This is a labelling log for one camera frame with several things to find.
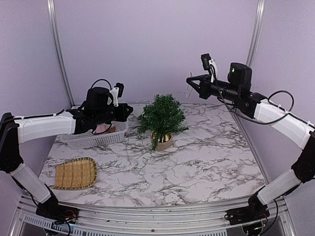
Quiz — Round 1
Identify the right aluminium frame post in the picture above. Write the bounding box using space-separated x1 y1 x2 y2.
246 0 266 67

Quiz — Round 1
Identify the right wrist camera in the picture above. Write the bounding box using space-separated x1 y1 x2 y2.
201 54 218 83

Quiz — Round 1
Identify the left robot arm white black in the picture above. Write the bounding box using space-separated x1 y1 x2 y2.
0 83 133 219

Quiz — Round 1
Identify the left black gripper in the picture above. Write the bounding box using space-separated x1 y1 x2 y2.
94 103 133 125

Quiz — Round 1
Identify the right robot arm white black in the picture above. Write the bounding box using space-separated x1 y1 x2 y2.
186 57 315 220

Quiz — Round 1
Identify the small green christmas tree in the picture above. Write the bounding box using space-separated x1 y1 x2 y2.
137 94 189 151

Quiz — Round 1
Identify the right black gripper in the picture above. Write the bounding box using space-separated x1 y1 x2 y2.
186 73 240 102

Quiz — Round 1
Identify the front aluminium rail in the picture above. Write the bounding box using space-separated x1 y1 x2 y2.
7 195 297 236

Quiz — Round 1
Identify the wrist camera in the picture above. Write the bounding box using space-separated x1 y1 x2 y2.
201 54 218 83
107 83 125 107

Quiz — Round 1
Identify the clear string light wire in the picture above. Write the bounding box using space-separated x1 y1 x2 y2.
123 71 195 163

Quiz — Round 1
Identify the pink pompom ornament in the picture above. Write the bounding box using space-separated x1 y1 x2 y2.
93 124 111 135

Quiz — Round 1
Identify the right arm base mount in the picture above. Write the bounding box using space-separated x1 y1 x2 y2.
224 206 270 225

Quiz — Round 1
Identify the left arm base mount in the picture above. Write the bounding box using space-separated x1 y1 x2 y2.
36 204 79 224

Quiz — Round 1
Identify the woven bamboo tray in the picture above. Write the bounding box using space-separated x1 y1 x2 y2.
54 157 97 190

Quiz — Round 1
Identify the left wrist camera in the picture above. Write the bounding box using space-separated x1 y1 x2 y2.
107 83 125 107

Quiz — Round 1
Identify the white plastic basket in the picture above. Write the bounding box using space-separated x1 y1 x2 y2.
59 121 128 149

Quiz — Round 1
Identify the white ceramic bowl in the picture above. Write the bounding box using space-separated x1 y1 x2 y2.
132 109 143 118

